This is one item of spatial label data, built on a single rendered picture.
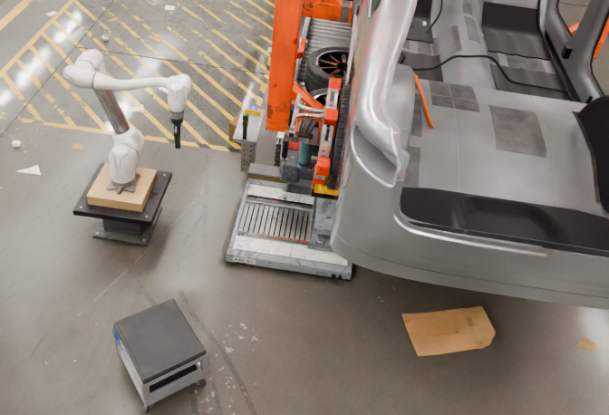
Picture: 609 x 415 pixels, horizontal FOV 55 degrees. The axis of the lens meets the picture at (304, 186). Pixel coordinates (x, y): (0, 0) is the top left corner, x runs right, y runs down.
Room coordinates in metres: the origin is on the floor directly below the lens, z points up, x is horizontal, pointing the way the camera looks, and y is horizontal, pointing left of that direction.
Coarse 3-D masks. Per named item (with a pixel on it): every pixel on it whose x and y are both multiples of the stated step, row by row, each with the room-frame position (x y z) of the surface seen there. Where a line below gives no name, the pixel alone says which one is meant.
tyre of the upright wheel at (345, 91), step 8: (344, 88) 3.05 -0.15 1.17; (344, 96) 2.96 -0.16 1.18; (344, 104) 2.90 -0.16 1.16; (344, 112) 2.85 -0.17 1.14; (344, 120) 2.81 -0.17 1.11; (344, 128) 2.78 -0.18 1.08; (336, 136) 2.75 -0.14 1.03; (336, 144) 2.72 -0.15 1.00; (336, 152) 2.70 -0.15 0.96; (336, 160) 2.68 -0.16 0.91; (336, 168) 2.68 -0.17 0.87; (328, 176) 2.91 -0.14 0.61; (336, 176) 2.68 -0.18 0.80; (328, 184) 2.73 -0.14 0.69
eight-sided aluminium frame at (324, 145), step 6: (330, 90) 3.10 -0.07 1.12; (336, 90) 3.11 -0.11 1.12; (330, 96) 3.03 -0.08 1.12; (336, 96) 3.04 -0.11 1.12; (336, 102) 2.97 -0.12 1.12; (330, 108) 2.90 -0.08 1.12; (336, 108) 2.91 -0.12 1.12; (324, 126) 2.82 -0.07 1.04; (324, 132) 2.80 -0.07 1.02; (330, 132) 2.80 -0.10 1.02; (330, 138) 2.78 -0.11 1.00; (324, 144) 2.75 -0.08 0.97; (330, 144) 2.75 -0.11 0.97; (330, 150) 2.74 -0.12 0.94; (318, 156) 2.77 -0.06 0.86; (324, 156) 3.10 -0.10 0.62
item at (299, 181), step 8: (288, 152) 3.36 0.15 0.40; (296, 152) 3.37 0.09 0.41; (288, 160) 3.26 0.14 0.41; (296, 160) 3.28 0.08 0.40; (312, 160) 3.27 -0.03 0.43; (280, 168) 3.25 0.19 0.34; (288, 168) 3.22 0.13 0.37; (296, 168) 3.22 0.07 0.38; (288, 176) 3.22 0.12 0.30; (296, 176) 3.23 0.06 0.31; (304, 176) 3.25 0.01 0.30; (312, 176) 3.24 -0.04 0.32; (288, 184) 3.38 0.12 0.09; (296, 184) 3.39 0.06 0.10; (304, 184) 3.39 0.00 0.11; (312, 184) 3.39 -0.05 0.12; (296, 192) 3.30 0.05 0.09; (304, 192) 3.32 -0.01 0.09
